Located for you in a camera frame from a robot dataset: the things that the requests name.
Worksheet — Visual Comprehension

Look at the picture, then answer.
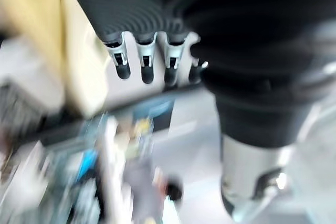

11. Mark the small black round object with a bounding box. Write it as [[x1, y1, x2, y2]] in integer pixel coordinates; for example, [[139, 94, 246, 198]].
[[164, 178, 184, 201]]

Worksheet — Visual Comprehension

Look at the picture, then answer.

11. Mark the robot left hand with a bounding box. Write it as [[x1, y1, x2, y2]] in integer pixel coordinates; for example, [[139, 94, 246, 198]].
[[59, 0, 336, 217]]

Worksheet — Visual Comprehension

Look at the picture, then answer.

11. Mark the bright blue item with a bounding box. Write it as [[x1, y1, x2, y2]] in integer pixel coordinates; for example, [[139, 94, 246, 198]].
[[75, 149, 99, 180]]

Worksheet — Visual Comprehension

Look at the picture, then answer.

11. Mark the grey box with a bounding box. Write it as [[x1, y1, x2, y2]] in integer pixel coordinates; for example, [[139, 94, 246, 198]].
[[0, 37, 65, 137]]

